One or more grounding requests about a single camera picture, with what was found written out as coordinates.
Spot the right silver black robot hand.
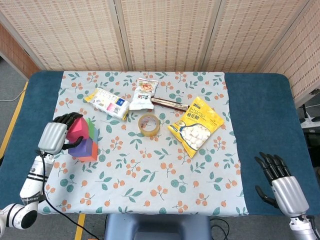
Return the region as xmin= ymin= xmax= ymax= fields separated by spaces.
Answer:
xmin=254 ymin=151 xmax=310 ymax=217

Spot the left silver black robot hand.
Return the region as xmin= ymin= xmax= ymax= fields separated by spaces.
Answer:
xmin=37 ymin=112 xmax=85 ymax=155

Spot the pink cube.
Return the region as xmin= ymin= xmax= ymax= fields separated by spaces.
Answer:
xmin=66 ymin=117 xmax=90 ymax=145

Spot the purple cube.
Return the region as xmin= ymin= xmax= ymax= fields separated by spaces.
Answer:
xmin=67 ymin=138 xmax=94 ymax=159

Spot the green cube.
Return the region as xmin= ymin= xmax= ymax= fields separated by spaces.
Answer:
xmin=86 ymin=117 xmax=99 ymax=142

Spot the orange cube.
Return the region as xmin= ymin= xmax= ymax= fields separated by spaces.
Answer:
xmin=81 ymin=140 xmax=99 ymax=163

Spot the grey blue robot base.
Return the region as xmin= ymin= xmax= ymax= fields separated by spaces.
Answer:
xmin=103 ymin=213 xmax=213 ymax=240

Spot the yellow white biscuit pack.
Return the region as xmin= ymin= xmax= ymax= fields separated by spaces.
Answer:
xmin=83 ymin=87 xmax=131 ymax=122

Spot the white power strip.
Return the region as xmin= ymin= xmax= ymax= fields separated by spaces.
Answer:
xmin=299 ymin=115 xmax=320 ymax=130

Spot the clear packing tape roll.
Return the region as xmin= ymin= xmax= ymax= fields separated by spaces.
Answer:
xmin=137 ymin=113 xmax=161 ymax=138

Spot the white snack packet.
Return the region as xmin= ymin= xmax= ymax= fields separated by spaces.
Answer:
xmin=128 ymin=77 xmax=160 ymax=111

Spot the bamboo folding screen panel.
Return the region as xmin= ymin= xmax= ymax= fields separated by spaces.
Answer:
xmin=114 ymin=0 xmax=223 ymax=73
xmin=201 ymin=0 xmax=314 ymax=74
xmin=259 ymin=0 xmax=320 ymax=107
xmin=0 ymin=0 xmax=126 ymax=73

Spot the floral print tablecloth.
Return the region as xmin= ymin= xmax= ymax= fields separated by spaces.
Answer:
xmin=36 ymin=70 xmax=250 ymax=217

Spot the yellow marshmallow bag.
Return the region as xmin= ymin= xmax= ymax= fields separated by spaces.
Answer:
xmin=167 ymin=95 xmax=226 ymax=159

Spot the brown chocolate bar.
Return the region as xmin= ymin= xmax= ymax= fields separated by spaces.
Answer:
xmin=150 ymin=96 xmax=190 ymax=113

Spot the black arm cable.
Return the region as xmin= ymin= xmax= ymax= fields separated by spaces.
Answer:
xmin=36 ymin=149 xmax=101 ymax=240

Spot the white floor cable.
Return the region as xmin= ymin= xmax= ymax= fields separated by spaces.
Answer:
xmin=0 ymin=86 xmax=27 ymax=102

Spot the black floor cable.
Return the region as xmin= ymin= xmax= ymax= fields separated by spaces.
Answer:
xmin=209 ymin=217 xmax=231 ymax=240

